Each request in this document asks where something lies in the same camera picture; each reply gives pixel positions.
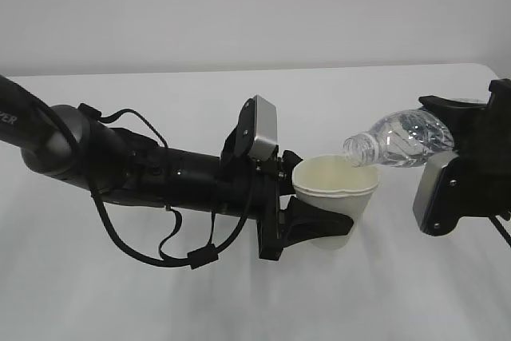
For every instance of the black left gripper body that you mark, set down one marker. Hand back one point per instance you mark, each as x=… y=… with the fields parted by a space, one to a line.
x=269 y=183

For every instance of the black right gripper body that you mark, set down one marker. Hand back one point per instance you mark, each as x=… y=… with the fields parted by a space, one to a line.
x=483 y=163

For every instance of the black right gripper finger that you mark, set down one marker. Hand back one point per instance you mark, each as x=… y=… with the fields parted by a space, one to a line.
x=459 y=117

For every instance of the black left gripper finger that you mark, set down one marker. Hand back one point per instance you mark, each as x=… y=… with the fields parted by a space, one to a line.
x=289 y=161
x=303 y=222

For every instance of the white paper cup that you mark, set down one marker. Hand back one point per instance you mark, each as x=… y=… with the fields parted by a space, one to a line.
x=332 y=183

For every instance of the clear water bottle green label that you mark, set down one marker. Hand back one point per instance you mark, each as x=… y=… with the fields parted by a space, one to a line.
x=404 y=139

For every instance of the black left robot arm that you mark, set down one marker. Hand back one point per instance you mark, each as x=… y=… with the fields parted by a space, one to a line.
x=250 y=179

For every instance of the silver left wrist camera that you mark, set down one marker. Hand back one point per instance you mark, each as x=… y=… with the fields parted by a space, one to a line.
x=255 y=134

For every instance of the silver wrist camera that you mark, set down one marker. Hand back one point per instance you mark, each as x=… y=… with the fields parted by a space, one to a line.
x=430 y=207
x=255 y=134

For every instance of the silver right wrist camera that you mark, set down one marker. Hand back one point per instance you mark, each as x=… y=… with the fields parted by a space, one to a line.
x=430 y=207

